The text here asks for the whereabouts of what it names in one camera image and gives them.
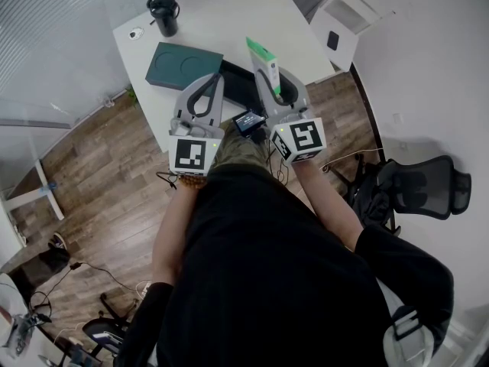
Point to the small black square pad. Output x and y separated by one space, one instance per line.
333 40

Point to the green and white packet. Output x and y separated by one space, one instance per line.
263 59

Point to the dark green box sleeve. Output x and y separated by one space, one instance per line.
179 65

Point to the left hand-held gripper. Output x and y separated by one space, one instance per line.
189 155

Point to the black jacket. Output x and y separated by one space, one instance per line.
374 197

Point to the small black display device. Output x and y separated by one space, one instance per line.
248 122

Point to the black mesh office chair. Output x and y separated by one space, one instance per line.
431 186

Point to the person's black shirt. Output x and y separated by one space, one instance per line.
267 281

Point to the black swivel chair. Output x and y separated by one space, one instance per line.
101 331

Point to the small white round object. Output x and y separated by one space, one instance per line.
136 33

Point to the person's left forearm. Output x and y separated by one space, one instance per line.
170 235

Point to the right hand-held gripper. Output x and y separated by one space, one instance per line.
305 138

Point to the black tumbler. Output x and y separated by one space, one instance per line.
165 19

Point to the person's right forearm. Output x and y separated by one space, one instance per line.
328 205

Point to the white power strip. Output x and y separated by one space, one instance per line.
144 288

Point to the white desk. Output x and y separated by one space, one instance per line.
54 203

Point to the wide window blind panel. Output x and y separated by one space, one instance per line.
46 33

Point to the grey shoulder bag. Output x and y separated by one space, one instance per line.
407 338

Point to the person's olive trousers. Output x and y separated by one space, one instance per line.
237 155

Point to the black bag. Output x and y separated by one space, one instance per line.
53 258

